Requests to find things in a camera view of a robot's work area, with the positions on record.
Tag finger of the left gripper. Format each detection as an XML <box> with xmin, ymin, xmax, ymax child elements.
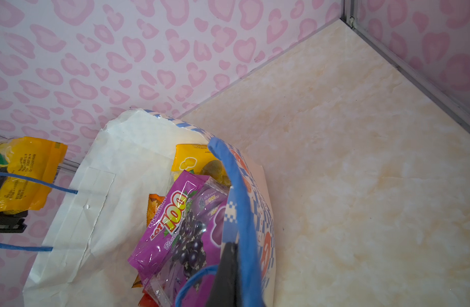
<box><xmin>0</xmin><ymin>211</ymin><xmax>28</xmax><ymax>234</ymax></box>

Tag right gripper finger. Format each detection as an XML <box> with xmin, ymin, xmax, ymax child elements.
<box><xmin>206</xmin><ymin>243</ymin><xmax>241</xmax><ymax>307</ymax></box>

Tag yellow orange candy bag back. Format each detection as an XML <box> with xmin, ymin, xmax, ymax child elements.
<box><xmin>0</xmin><ymin>136</ymin><xmax>68</xmax><ymax>214</ymax></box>

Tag magenta grape candy bag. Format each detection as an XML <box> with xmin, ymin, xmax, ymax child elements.
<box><xmin>128</xmin><ymin>171</ymin><xmax>229</xmax><ymax>306</ymax></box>

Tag red fruit candy bag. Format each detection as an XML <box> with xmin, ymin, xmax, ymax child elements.
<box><xmin>138</xmin><ymin>294</ymin><xmax>158</xmax><ymax>307</ymax></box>

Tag white blue checkered paper bag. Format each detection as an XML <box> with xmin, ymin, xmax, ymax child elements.
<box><xmin>22</xmin><ymin>109</ymin><xmax>276</xmax><ymax>306</ymax></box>

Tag yellow mango candy bag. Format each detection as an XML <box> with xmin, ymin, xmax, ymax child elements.
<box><xmin>171</xmin><ymin>144</ymin><xmax>231</xmax><ymax>187</ymax></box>

